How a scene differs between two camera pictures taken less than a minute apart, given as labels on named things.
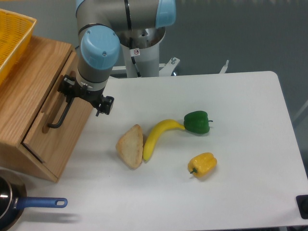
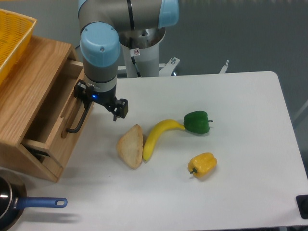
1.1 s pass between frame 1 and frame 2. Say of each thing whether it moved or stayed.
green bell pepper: stayed
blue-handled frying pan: stayed
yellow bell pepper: stayed
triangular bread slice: stayed
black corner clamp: stayed
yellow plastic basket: stayed
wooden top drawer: moved
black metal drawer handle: moved
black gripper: moved
